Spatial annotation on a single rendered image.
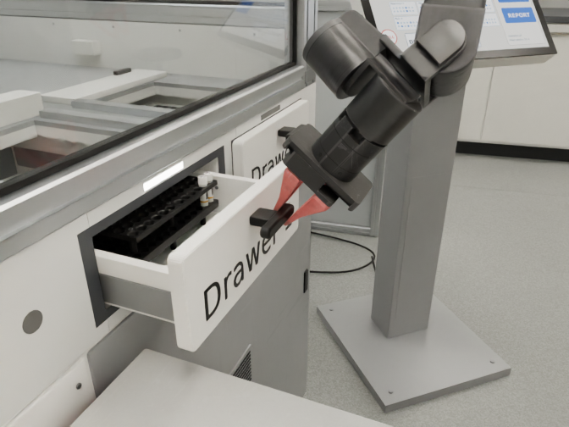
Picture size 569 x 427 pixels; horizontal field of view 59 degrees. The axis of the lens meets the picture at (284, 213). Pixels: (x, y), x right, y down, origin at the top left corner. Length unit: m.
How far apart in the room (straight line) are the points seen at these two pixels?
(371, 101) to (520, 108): 3.12
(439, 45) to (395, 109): 0.07
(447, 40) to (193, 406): 0.43
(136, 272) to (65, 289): 0.07
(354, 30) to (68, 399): 0.47
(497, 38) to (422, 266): 0.70
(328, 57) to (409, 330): 1.38
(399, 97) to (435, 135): 0.99
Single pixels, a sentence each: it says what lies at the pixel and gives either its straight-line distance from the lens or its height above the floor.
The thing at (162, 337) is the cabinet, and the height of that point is 0.72.
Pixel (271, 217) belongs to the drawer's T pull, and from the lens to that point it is 0.56.
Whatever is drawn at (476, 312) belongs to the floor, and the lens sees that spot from 2.05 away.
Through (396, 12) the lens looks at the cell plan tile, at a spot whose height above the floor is 1.06.
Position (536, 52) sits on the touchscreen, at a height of 0.97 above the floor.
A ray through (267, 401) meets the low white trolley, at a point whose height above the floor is 0.76.
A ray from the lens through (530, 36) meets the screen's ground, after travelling 1.49.
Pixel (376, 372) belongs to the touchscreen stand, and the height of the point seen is 0.03.
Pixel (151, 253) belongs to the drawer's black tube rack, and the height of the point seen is 0.87.
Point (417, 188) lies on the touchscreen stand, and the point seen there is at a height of 0.58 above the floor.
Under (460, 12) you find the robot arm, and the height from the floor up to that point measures 1.12.
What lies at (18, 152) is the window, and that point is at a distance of 0.49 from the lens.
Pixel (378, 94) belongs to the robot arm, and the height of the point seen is 1.05.
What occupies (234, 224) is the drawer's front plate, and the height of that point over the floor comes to 0.92.
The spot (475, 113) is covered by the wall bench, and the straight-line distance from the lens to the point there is 3.57.
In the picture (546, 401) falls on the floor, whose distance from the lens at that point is 1.78.
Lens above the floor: 1.16
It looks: 26 degrees down
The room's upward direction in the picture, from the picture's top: straight up
